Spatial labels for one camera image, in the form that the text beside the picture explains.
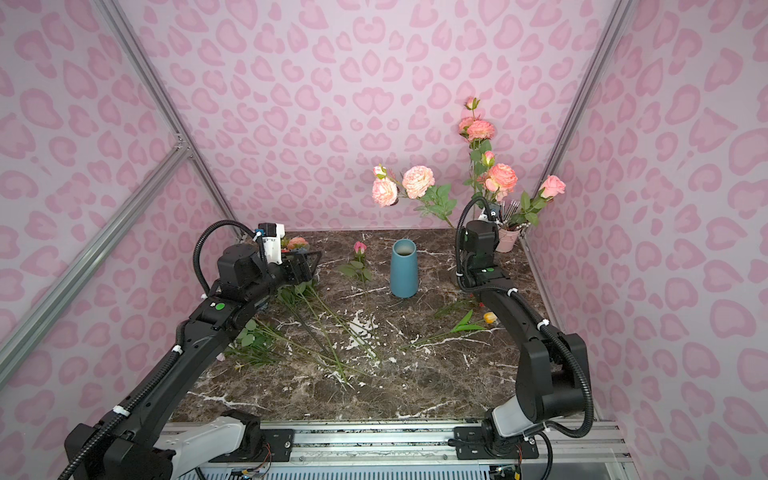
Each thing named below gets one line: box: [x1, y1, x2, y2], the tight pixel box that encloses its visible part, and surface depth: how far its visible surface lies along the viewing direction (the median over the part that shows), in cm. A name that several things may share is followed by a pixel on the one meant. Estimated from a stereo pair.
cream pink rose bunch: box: [224, 319, 302, 366], surface depth 92 cm
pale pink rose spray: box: [372, 164, 458, 229], surface depth 70 cm
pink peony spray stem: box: [458, 96, 518, 216], surface depth 83 cm
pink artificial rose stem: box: [509, 175, 566, 227], surface depth 75 cm
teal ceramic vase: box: [390, 239, 419, 299], surface depth 92 cm
